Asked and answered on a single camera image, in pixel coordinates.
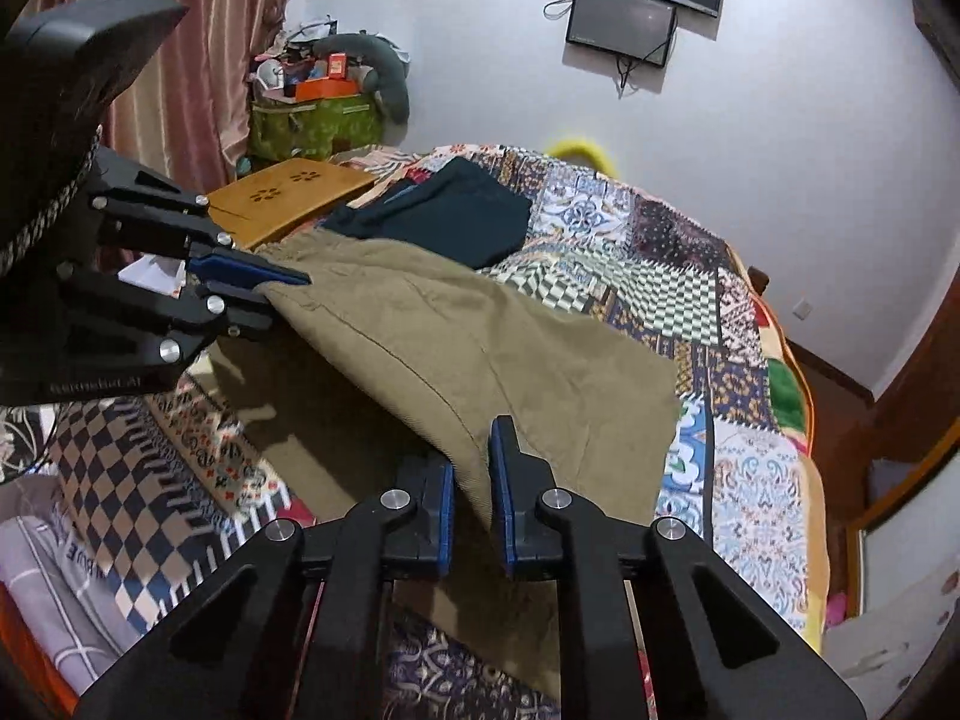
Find orange box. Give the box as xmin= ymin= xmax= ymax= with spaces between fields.
xmin=293 ymin=78 xmax=362 ymax=104

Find khaki pants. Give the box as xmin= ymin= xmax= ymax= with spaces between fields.
xmin=196 ymin=229 xmax=685 ymax=700

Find striped curtain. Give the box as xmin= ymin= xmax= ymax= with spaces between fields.
xmin=21 ymin=0 xmax=317 ymax=197

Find yellow ring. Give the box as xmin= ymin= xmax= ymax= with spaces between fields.
xmin=545 ymin=136 xmax=618 ymax=178

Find small black monitor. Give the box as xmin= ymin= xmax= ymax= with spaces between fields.
xmin=563 ymin=0 xmax=679 ymax=69

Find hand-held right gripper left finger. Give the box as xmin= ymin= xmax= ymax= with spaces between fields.
xmin=71 ymin=456 xmax=457 ymax=720

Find dark teal folded garment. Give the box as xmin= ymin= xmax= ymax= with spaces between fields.
xmin=318 ymin=157 xmax=535 ymax=272

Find white paper sheet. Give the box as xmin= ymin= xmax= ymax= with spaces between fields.
xmin=118 ymin=254 xmax=188 ymax=295

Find braided grey cord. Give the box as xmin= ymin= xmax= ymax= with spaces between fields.
xmin=0 ymin=126 xmax=103 ymax=280

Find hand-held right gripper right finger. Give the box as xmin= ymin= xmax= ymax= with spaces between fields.
xmin=487 ymin=415 xmax=871 ymax=720

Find patchwork quilt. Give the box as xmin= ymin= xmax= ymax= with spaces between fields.
xmin=0 ymin=140 xmax=832 ymax=720

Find wooden lap table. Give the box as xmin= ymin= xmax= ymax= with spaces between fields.
xmin=203 ymin=158 xmax=380 ymax=251

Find green fabric bag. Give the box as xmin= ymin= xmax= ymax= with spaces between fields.
xmin=247 ymin=93 xmax=386 ymax=163

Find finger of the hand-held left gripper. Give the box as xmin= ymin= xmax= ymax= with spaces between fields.
xmin=58 ymin=262 xmax=275 ymax=382
xmin=88 ymin=145 xmax=313 ymax=287

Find white cabinet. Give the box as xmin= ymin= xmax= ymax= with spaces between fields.
xmin=820 ymin=523 xmax=960 ymax=695

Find grey patterned bedding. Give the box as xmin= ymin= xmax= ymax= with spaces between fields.
xmin=0 ymin=465 xmax=155 ymax=695

